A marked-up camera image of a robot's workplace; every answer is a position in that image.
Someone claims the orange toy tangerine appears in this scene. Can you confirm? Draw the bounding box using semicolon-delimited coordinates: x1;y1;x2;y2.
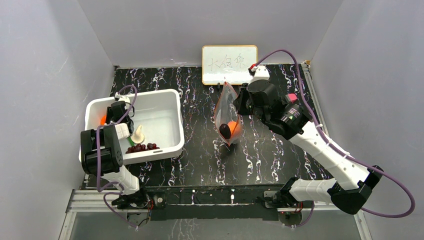
100;114;107;126

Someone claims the clear zip top bag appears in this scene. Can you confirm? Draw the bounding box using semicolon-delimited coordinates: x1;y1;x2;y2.
213;82;242;146

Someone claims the orange toy fruit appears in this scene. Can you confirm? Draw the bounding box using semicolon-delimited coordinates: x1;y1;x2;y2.
227;121;241;137

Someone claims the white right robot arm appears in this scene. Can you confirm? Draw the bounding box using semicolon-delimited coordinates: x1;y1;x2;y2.
233;79;382;215

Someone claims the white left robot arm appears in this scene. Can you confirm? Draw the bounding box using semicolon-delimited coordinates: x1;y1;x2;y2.
80;100;150;208

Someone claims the pink whiteboard eraser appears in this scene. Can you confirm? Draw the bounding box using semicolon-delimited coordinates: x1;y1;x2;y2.
285;93;298;103

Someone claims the white toy mushroom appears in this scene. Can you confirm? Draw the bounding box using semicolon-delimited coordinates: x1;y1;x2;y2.
130;124;145;144

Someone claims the dark red grape bunch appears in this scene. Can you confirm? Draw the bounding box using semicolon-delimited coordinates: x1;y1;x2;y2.
125;143;160;154

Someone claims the white plastic bin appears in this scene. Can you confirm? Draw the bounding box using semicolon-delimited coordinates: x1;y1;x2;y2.
78;88;185;166

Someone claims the small whiteboard with writing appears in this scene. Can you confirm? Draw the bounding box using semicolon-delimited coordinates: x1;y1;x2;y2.
201;45;258;86

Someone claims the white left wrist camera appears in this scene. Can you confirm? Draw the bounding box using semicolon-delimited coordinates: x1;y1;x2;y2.
114;93;131;104

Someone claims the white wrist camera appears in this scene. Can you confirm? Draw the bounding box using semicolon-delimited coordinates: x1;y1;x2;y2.
248;65;270;84
114;93;131;104

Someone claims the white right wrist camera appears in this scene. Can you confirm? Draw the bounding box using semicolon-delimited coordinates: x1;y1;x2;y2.
248;65;270;84

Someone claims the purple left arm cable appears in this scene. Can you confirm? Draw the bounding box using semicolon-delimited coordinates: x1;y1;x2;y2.
96;84;139;229

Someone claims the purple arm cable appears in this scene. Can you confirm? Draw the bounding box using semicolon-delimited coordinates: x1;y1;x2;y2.
249;49;416;219
96;84;139;229

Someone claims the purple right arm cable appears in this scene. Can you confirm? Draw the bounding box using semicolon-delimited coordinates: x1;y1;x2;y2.
249;49;416;219

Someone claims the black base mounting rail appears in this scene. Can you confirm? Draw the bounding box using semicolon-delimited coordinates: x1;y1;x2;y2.
67;183;362;222

